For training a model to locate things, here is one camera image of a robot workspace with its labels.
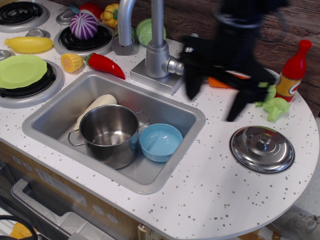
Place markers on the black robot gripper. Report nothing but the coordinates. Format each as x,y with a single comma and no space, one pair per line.
203,58

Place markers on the steel pot lid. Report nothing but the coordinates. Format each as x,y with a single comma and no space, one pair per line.
262,149

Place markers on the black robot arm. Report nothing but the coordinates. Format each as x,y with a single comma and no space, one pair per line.
239,23

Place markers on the stainless steel pot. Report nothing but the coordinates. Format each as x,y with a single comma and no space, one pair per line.
110,133

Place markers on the orange toy carrot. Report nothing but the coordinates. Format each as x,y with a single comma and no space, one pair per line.
213,82

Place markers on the light green toy pear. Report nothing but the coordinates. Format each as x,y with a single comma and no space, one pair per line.
271,92

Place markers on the green toy broccoli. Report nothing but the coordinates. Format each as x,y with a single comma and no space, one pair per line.
275,107

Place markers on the silver toy faucet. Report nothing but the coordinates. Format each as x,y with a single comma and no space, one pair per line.
159,70

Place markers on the red toy sauce bottle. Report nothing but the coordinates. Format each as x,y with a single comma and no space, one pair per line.
293,72

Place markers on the light blue bowl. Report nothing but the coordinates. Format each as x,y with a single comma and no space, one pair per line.
159,141

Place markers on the green toy cabbage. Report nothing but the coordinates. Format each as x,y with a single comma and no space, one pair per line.
144,31

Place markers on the white toy daikon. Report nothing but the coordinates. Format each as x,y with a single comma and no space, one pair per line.
106,99

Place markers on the red toy chili pepper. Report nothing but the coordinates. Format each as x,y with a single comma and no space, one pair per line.
102,63

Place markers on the yellow toy bell pepper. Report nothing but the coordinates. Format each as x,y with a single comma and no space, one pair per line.
109,16

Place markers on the purple toy onion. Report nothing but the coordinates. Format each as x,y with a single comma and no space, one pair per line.
83,26

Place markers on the yellow toy corn piece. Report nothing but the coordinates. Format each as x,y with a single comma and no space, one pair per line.
71,62

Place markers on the back right stove burner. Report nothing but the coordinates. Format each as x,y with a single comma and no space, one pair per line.
65,42

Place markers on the silver stove knob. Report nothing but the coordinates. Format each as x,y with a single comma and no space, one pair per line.
4,54
38,32
65,17

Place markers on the silver sink basin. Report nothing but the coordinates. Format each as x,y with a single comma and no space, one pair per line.
52,122

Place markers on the yellow toy banana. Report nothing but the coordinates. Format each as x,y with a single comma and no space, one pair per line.
29,44

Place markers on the light green plate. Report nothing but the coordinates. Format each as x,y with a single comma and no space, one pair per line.
21,71

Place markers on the toy oven door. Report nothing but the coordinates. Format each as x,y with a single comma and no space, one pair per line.
57,211

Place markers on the back left stove burner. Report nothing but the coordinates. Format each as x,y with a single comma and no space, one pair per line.
22,16

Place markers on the yellow object under counter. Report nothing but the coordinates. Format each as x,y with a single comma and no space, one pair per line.
20,231

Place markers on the left silver post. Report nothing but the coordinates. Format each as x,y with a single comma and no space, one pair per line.
123,43

